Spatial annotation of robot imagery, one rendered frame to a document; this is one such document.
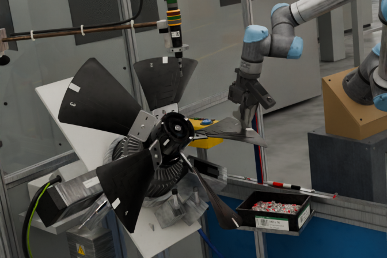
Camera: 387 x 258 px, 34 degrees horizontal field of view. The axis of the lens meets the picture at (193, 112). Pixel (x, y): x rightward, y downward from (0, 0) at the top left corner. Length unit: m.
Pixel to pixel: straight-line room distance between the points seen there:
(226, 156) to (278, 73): 3.14
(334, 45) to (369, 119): 6.40
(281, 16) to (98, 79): 0.65
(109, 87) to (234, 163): 1.58
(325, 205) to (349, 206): 0.10
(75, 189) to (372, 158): 1.08
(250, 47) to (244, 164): 1.52
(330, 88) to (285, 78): 4.08
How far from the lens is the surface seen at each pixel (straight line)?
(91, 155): 2.16
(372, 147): 2.39
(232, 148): 3.43
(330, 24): 8.77
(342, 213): 2.29
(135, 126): 2.02
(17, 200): 2.59
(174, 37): 2.03
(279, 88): 6.49
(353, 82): 2.47
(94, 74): 2.00
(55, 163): 2.66
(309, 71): 6.78
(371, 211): 2.23
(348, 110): 2.43
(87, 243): 2.28
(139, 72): 2.24
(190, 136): 2.01
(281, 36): 2.12
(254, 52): 2.10
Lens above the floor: 1.77
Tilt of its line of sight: 15 degrees down
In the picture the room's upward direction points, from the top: 7 degrees counter-clockwise
